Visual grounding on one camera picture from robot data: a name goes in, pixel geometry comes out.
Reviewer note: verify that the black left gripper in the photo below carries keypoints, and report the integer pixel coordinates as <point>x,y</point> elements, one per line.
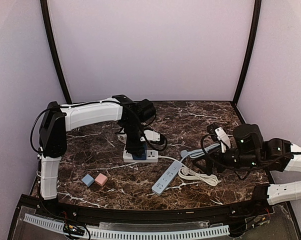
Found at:
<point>135,145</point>

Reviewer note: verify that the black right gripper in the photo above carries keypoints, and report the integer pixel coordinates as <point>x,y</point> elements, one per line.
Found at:
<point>214,157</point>

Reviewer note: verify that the blue cube socket adapter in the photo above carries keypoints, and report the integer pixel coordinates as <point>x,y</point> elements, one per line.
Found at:
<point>138,157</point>

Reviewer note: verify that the pink plug adapter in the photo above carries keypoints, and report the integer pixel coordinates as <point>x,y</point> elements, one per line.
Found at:
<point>101,179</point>

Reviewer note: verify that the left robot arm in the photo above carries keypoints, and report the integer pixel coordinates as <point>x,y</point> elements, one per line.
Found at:
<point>57,120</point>

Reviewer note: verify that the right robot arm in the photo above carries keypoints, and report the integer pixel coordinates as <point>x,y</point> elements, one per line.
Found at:
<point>252,153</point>

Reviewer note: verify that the light blue plug adapter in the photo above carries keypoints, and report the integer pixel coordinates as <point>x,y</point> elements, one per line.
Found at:
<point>88,180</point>

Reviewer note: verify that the white cube socket adapter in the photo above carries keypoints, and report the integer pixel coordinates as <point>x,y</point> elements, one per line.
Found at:
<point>122,138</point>

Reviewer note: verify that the light blue power strip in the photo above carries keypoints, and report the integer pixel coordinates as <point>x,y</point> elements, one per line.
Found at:
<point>168,176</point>

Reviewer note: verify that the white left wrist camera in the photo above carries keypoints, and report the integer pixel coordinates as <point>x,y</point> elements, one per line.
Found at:
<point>151,136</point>

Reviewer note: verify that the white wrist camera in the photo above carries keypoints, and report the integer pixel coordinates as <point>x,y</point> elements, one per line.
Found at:
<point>151,136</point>
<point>218,134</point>

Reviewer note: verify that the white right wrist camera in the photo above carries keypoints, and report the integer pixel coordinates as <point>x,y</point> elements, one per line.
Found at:
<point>218,134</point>

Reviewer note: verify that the black table frame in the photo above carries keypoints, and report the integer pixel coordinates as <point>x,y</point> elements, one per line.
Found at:
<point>226,214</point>

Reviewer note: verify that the slotted cable duct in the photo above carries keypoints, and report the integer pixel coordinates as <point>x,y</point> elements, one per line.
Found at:
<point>126,231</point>

